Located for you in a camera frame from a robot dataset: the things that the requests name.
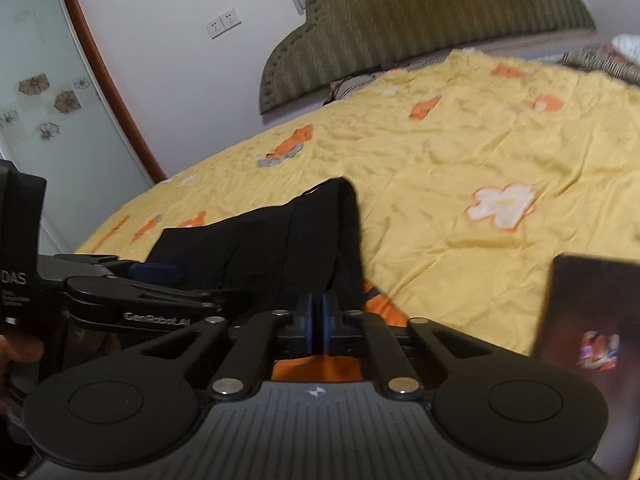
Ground yellow floral blanket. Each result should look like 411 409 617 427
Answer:
75 47 640 382

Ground person's left hand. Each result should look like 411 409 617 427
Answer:
0 333 46 367

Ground grey striped pillow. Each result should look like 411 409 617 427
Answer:
322 29 617 106

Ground frosted floral glass door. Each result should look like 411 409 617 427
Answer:
0 0 157 257

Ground black pants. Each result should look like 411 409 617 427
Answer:
144 176 367 313

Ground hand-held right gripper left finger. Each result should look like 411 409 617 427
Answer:
97 292 316 401

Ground olive padded headboard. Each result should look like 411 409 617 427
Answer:
259 0 599 115

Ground striped patterned cloth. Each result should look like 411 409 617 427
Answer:
562 45 640 86

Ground black cable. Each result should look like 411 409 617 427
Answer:
324 79 353 107

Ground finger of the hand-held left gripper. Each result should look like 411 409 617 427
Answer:
52 254 179 285
65 275 237 334

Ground brown wooden door frame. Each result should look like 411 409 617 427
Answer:
59 0 169 184

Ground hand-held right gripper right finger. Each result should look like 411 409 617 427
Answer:
321 292 501 401

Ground black smartphone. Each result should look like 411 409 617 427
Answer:
529 252 640 479

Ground white cloth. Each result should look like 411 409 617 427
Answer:
612 33 640 64

